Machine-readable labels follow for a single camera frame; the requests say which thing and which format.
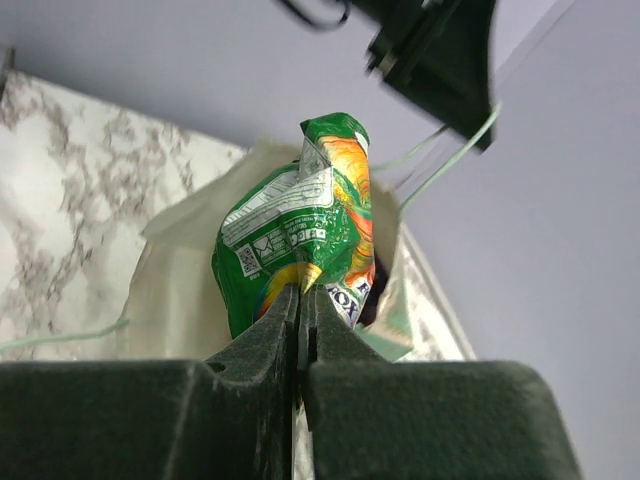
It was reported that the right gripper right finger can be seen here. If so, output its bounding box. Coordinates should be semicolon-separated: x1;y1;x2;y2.
298;287;582;479

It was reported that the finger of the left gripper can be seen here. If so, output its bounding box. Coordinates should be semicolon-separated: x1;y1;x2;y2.
414;0;496;140

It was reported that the green orange Fox's candy bag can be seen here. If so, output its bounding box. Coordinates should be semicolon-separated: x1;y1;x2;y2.
211;112;375;337

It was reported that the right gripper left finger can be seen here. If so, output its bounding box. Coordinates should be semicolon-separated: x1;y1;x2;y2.
1;286;299;479

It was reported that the green paper gift bag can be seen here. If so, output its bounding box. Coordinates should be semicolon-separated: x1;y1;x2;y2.
0;102;502;480

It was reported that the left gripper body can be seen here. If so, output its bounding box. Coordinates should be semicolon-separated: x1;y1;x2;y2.
367;1;450;108

